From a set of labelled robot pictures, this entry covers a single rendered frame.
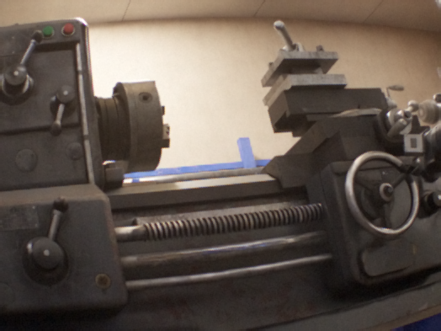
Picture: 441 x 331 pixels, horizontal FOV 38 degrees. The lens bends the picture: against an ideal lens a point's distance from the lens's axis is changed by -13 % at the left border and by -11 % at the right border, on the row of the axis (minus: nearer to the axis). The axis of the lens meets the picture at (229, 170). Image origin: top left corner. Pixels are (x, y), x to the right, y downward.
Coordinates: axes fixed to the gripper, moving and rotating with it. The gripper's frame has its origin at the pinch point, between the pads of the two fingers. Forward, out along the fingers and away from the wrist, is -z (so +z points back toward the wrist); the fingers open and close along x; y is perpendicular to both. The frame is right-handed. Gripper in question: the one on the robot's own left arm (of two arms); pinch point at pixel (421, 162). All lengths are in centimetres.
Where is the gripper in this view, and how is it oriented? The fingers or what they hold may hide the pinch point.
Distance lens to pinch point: 154.6
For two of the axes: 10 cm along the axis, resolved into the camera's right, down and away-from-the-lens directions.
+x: 0.9, -9.1, 4.1
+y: -9.4, -2.1, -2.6
